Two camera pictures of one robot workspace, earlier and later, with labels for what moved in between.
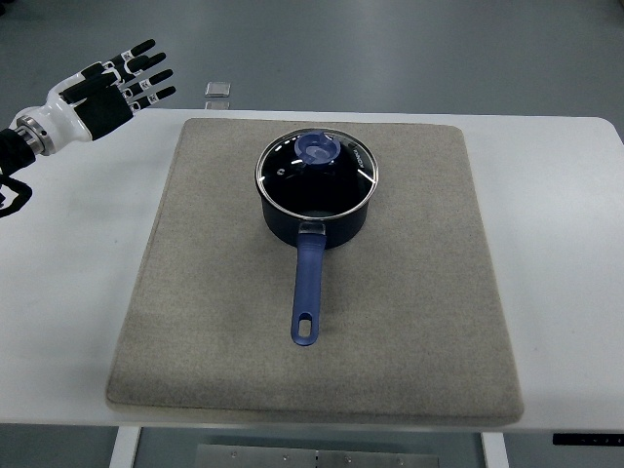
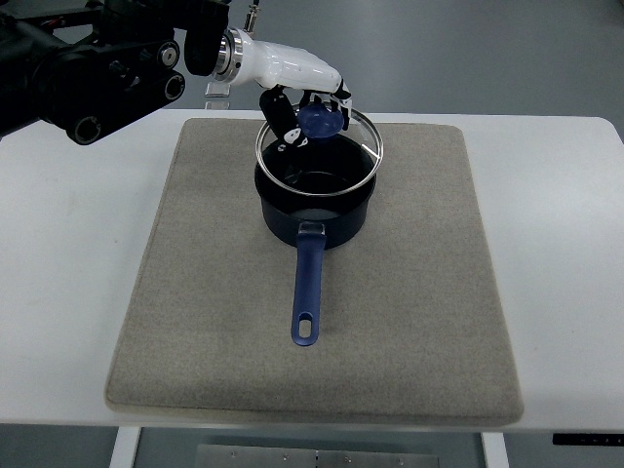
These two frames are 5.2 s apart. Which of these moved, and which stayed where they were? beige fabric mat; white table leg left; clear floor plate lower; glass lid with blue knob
Moved: glass lid with blue knob
Stayed: white table leg left; clear floor plate lower; beige fabric mat
